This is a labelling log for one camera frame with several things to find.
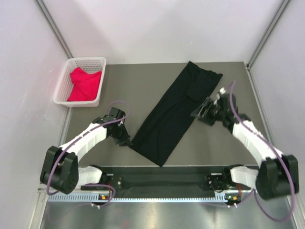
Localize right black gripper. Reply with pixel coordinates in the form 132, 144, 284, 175
192, 98, 226, 126

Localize black t-shirt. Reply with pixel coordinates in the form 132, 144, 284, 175
130, 62, 223, 167

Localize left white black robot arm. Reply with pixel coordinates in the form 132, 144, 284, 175
40, 107, 132, 196

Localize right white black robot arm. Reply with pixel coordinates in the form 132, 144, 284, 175
191, 93, 299, 200

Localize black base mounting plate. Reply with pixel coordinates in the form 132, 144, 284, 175
81, 166, 251, 198

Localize crumpled red t-shirt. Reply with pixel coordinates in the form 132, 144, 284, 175
67, 67, 102, 102

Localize white perforated plastic basket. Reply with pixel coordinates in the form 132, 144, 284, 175
53, 57, 106, 107

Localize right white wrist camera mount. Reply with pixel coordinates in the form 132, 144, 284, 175
213, 87, 227, 105

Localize grey slotted cable duct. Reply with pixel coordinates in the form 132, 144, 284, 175
47, 192, 229, 203

